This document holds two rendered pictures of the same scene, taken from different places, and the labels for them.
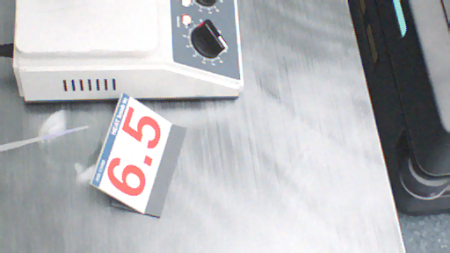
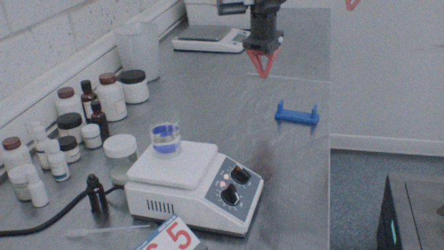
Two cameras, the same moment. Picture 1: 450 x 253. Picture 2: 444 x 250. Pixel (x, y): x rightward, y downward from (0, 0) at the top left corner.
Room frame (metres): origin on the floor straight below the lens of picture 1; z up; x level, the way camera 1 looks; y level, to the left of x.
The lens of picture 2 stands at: (0.03, -0.22, 1.21)
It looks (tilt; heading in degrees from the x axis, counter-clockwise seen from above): 29 degrees down; 33
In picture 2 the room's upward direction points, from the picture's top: 3 degrees counter-clockwise
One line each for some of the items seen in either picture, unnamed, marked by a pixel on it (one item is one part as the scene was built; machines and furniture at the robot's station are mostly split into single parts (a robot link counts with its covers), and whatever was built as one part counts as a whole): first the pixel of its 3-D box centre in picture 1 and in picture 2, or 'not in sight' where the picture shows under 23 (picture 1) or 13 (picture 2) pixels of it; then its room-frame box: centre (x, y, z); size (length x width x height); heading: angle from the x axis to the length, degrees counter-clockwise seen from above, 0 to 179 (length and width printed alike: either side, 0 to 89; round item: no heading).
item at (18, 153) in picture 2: not in sight; (17, 159); (0.37, 0.48, 0.79); 0.05 x 0.05 x 0.09
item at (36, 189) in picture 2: not in sight; (36, 187); (0.34, 0.38, 0.79); 0.03 x 0.03 x 0.07
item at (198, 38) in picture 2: not in sight; (213, 38); (1.24, 0.58, 0.77); 0.26 x 0.19 x 0.05; 103
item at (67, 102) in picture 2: not in sight; (70, 109); (0.56, 0.54, 0.80); 0.06 x 0.06 x 0.10
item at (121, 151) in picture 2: not in sight; (123, 160); (0.47, 0.29, 0.79); 0.06 x 0.06 x 0.08
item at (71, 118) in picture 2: not in sight; (71, 129); (0.52, 0.50, 0.78); 0.05 x 0.05 x 0.06
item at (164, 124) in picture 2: not in sight; (164, 133); (0.47, 0.18, 0.87); 0.06 x 0.05 x 0.08; 3
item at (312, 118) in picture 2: not in sight; (296, 111); (0.84, 0.09, 0.77); 0.10 x 0.03 x 0.04; 97
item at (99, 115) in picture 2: not in sight; (98, 119); (0.57, 0.46, 0.79); 0.03 x 0.03 x 0.08
